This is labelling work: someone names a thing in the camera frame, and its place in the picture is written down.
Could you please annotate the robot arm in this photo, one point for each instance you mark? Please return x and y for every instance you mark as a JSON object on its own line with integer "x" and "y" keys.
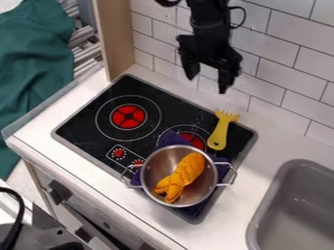
{"x": 209, "y": 11}

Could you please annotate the toy stove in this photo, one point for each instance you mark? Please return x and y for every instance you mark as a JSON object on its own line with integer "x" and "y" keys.
{"x": 148, "y": 130}

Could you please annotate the orange toy croissant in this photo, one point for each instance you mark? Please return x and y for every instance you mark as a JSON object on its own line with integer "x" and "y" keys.
{"x": 182, "y": 177}

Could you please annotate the green cloth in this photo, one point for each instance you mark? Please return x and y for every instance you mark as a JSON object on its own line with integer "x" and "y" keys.
{"x": 30, "y": 65}

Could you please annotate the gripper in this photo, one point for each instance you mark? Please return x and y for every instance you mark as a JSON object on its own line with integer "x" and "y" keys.
{"x": 210, "y": 44}

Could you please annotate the silver pot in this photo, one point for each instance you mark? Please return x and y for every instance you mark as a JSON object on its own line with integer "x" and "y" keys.
{"x": 174, "y": 159}

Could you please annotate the toy sink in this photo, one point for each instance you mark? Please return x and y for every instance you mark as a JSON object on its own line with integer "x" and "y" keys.
{"x": 295, "y": 208}

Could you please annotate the purple cloth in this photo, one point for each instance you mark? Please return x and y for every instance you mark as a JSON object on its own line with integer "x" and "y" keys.
{"x": 171, "y": 138}

